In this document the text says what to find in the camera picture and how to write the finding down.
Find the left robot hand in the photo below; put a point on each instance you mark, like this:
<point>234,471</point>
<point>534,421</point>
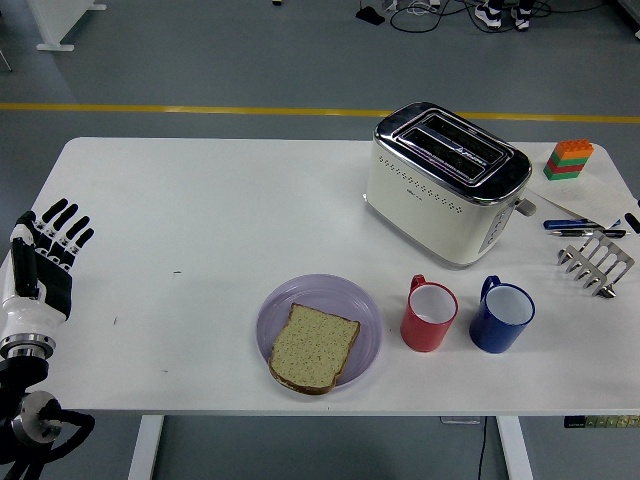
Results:
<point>55,290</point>

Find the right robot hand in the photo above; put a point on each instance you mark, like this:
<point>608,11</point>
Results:
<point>634,221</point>

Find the brown bread slice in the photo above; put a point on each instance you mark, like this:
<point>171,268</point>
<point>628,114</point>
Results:
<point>315,350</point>

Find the purple plastic plate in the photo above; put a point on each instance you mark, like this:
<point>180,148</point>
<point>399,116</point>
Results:
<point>370,325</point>

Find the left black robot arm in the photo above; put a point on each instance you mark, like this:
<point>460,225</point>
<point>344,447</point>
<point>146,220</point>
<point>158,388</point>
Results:
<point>25,425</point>

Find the white paper sheets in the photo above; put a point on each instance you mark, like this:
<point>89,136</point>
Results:
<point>595,195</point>

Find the metal toast rack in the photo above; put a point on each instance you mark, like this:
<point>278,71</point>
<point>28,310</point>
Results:
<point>595,265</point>

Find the black pen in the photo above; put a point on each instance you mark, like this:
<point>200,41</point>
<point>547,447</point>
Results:
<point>575,233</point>

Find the blue pen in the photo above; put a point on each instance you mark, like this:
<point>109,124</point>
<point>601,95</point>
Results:
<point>562,223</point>

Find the orange green red brick stack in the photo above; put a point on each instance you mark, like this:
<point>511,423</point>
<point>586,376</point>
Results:
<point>567,160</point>

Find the blue enamel mug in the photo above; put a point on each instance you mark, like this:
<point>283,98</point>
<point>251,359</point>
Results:
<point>495,335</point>

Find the white table leg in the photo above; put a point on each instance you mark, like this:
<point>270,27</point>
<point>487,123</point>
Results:
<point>145,450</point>
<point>515,450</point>

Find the cream chrome toaster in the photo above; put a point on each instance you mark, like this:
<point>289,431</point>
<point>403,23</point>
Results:
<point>425,210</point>

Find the black table control panel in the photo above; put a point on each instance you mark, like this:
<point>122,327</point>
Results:
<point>575,422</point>

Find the white black sneaker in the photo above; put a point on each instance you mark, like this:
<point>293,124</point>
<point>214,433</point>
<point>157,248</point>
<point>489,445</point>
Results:
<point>521,15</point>
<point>487,15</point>

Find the grey metal rod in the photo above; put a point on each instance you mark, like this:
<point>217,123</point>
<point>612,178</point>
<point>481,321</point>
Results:
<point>5,60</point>

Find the red enamel mug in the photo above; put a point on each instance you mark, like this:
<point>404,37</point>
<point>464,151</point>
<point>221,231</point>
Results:
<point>425,335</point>

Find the white furniture base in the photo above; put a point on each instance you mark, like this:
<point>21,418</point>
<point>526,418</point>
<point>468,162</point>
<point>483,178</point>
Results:
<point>50,25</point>

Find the black foot pedal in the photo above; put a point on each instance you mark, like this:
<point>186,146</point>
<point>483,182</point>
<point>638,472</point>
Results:
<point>370,15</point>

